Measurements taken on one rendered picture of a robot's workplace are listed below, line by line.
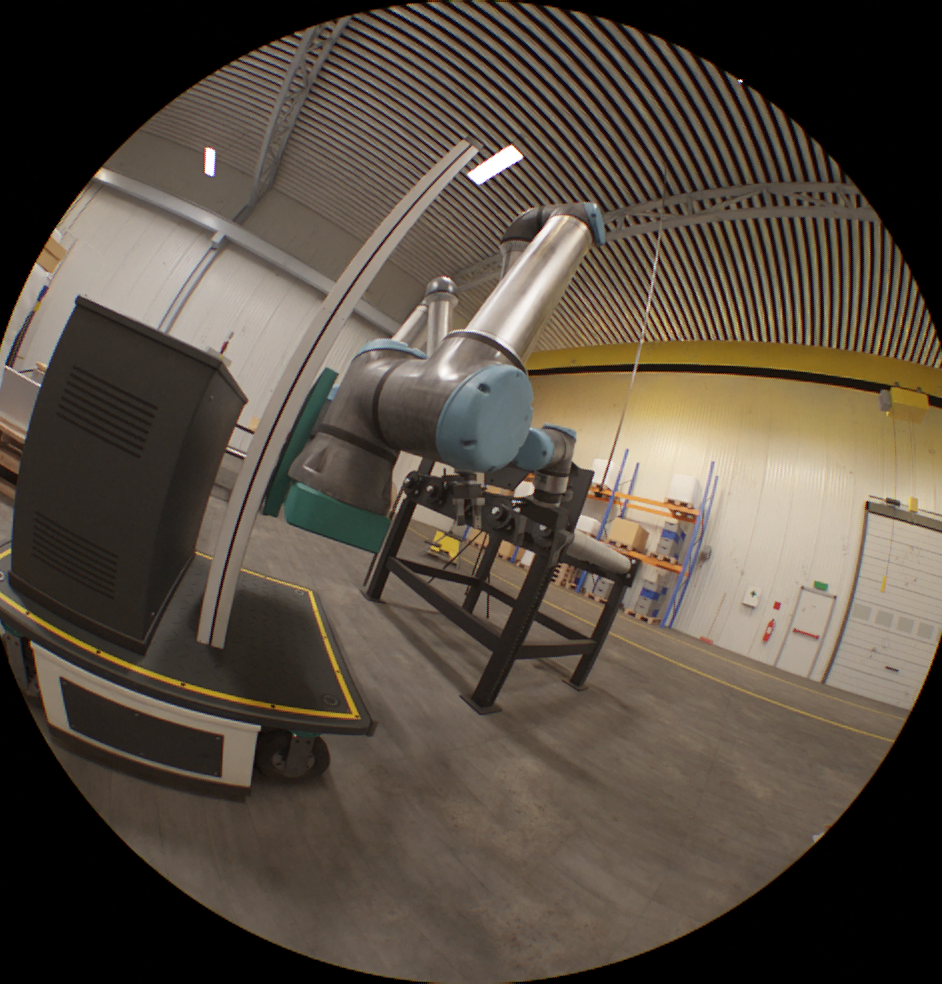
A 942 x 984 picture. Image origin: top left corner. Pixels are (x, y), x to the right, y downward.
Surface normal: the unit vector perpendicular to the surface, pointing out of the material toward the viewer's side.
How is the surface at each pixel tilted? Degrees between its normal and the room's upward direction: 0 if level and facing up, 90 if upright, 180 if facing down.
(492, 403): 95
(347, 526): 90
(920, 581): 90
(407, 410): 115
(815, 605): 90
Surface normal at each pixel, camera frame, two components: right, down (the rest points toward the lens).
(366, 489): 0.75, -0.12
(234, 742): 0.54, 0.14
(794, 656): -0.69, -0.34
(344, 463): 0.37, -0.29
